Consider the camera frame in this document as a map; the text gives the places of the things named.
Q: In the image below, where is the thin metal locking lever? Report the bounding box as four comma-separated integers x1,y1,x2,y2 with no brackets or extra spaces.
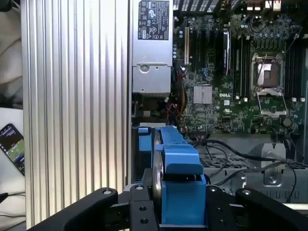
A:
256,54,269,81

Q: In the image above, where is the grey black disk wire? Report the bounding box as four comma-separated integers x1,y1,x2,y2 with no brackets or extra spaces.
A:
211,162,286,187

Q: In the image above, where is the metal disk bay cage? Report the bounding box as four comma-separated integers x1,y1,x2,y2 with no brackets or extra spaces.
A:
199,134,308,203

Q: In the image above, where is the black smartphone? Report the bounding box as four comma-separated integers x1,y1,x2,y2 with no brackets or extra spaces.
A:
0,123,26,177

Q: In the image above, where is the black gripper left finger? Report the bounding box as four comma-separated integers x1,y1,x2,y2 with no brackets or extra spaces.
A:
27,184,161,231

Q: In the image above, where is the black RAM slot bank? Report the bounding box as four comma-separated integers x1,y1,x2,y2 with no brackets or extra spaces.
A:
285,36,307,102
233,35,251,102

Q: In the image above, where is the green motherboard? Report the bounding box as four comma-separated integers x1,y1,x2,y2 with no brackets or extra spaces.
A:
172,13,308,135

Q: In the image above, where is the CPU socket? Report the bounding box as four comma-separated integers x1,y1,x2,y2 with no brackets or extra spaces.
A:
250,54,286,89

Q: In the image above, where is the silver power supply unit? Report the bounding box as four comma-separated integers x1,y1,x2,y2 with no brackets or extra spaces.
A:
131,0,174,95

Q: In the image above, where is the hard disk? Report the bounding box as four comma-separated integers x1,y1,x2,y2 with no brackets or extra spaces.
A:
137,124,208,228

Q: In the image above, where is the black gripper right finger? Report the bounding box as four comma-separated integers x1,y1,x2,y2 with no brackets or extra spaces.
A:
205,185,308,231

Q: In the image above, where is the grey open PC case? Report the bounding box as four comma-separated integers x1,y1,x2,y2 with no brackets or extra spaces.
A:
127,0,308,207

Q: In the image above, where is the thin black cable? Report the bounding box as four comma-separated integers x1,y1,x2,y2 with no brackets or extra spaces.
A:
0,192,26,202

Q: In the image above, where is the white expansion slot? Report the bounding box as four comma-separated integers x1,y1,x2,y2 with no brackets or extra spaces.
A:
184,26,190,65

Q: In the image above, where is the red yellow wire bundle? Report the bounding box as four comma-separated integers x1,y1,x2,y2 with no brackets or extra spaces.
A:
167,61,189,132

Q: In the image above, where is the metal socket cover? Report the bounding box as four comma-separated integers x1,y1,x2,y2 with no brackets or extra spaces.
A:
256,88,289,118

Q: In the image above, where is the silver chipset heatsink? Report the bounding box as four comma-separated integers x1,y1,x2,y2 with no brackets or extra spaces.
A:
193,84,213,105

